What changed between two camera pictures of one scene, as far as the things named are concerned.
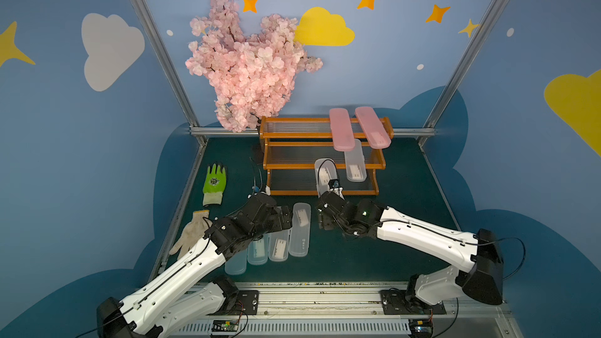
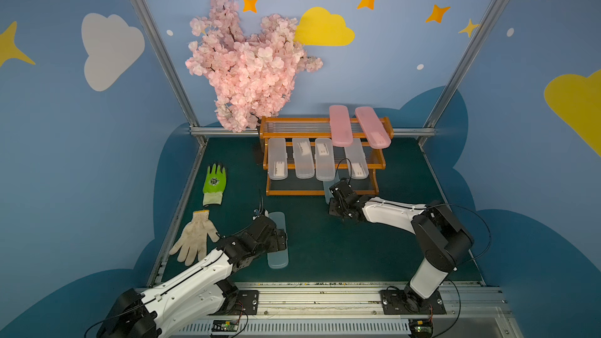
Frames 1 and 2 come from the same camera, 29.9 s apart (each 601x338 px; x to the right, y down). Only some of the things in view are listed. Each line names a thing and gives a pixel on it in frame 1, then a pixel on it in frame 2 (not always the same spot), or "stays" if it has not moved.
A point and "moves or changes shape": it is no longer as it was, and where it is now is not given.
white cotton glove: [192, 231] stays
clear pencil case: [354, 163] stays
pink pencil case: [342, 133] stays
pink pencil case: [373, 128] stays
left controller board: [224, 326] stays
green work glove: [214, 186] stays
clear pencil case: [300, 233] → [303, 158]
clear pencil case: [325, 170] moves or changes shape
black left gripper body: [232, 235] → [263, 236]
